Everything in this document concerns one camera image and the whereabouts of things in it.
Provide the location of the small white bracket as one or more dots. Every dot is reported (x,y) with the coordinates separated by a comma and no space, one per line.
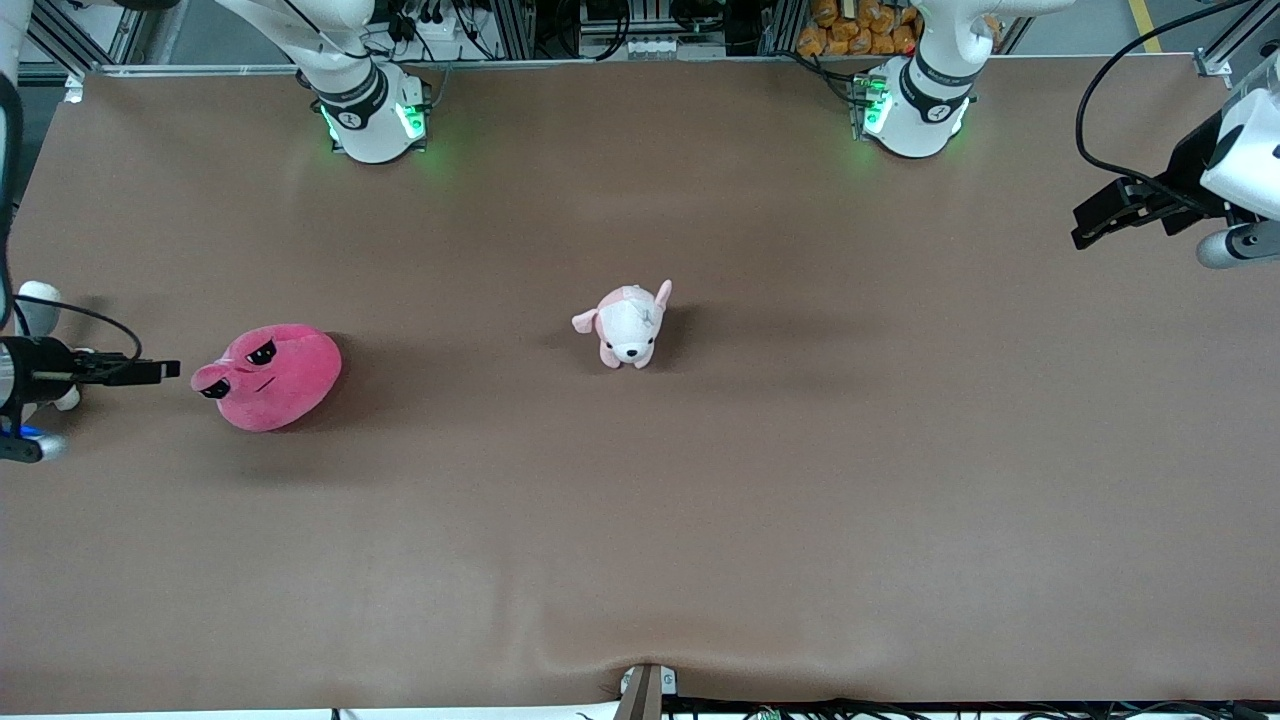
(73,88)

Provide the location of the orange plush pile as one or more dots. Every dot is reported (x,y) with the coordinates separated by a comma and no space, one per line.
(850,25)

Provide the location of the pink round plush toy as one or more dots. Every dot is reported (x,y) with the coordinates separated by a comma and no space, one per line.
(285,385)

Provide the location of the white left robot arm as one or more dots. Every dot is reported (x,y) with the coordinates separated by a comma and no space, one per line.
(925,100)

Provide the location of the pale pink puppy plush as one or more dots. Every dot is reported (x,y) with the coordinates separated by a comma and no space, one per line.
(628,325)

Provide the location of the aluminium frame post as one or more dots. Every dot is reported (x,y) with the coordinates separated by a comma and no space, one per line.
(512,28)

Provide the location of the aluminium corner bracket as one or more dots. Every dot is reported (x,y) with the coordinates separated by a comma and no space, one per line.
(1212,60)

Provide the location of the grey white husky plush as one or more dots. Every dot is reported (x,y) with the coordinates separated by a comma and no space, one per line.
(38,305)

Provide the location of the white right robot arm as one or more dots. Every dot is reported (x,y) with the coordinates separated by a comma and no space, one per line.
(365,110)

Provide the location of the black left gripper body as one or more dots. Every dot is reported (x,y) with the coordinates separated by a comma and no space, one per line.
(1187,164)

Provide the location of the white connector strip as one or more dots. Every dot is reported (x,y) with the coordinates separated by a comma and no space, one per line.
(650,46)

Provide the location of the white power strip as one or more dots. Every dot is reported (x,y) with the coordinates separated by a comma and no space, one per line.
(430,40)

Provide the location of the metal table edge clamp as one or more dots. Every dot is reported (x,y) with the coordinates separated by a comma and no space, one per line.
(642,692)

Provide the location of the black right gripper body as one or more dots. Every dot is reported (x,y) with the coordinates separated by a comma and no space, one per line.
(40,366)

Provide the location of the brown table cover mat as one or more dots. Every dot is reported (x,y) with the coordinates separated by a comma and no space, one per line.
(640,520)

